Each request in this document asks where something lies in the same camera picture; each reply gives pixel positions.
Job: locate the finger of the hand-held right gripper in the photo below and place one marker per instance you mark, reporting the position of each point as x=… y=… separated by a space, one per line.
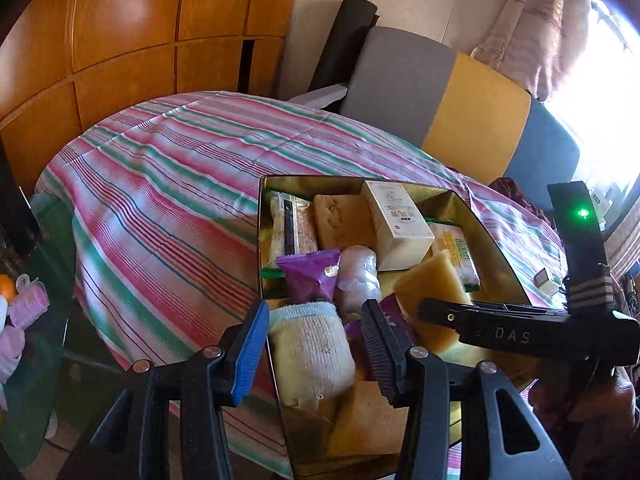
x=445 y=312

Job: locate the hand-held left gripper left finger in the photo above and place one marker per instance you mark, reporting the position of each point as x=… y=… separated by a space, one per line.
x=250 y=355

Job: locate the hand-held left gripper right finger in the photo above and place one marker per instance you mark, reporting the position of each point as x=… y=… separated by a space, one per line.
x=380 y=350

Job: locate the yellow cake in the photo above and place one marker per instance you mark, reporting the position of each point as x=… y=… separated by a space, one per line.
x=430 y=285

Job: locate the purple snack packet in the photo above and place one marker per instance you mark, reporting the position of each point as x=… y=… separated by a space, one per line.
x=398 y=316
x=310 y=275

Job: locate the pale sock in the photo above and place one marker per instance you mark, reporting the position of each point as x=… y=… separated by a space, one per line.
x=310 y=355

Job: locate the green snack packet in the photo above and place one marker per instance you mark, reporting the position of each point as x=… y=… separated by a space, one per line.
x=457 y=252

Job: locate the gold metal tin box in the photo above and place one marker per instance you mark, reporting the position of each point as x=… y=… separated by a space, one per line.
x=492 y=260

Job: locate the textured cake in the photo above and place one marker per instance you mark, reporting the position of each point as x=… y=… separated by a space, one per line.
x=367 y=425

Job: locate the translucent plastic item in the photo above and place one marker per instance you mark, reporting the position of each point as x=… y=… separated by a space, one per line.
x=357 y=275

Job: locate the white cardboard box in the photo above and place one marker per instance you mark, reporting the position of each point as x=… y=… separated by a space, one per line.
x=400 y=230

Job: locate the wafer snack packet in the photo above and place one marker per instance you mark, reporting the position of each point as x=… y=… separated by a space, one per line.
x=300 y=230

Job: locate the nut topped cake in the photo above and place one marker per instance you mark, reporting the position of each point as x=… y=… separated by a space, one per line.
x=340 y=220

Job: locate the person's right hand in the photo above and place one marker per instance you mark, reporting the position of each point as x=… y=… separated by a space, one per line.
x=622 y=392

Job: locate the small cardboard box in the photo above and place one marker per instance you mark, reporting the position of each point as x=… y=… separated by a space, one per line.
x=546 y=282

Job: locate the maroon cloth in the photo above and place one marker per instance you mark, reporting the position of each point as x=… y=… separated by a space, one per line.
x=520 y=195

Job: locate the grey yellow blue chair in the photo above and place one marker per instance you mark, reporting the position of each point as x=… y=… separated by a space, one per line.
x=400 y=85

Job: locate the pink patterned curtain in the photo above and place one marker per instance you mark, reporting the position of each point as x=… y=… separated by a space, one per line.
x=540 y=25

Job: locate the white tube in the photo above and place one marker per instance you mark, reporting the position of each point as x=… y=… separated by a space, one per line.
x=3 y=312

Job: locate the small orange fruit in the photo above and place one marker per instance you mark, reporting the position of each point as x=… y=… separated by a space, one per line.
x=7 y=287

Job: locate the black rolled mat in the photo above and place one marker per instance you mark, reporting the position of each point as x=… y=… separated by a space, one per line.
x=345 y=45

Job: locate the wooden wardrobe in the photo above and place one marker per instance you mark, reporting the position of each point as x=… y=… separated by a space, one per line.
x=125 y=25

